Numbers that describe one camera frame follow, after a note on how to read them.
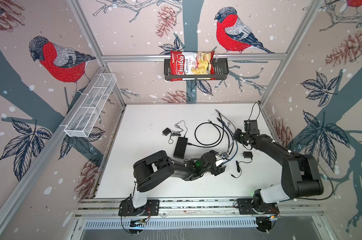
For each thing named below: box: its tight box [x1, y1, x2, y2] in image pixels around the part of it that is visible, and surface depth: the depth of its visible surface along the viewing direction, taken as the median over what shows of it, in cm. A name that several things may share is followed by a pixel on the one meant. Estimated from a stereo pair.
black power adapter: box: [162, 127, 171, 136], surface depth 105 cm
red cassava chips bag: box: [170, 50, 216, 82], surface depth 90 cm
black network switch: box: [173, 136, 188, 159], surface depth 97 cm
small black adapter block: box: [241, 151, 253, 158], surface depth 94 cm
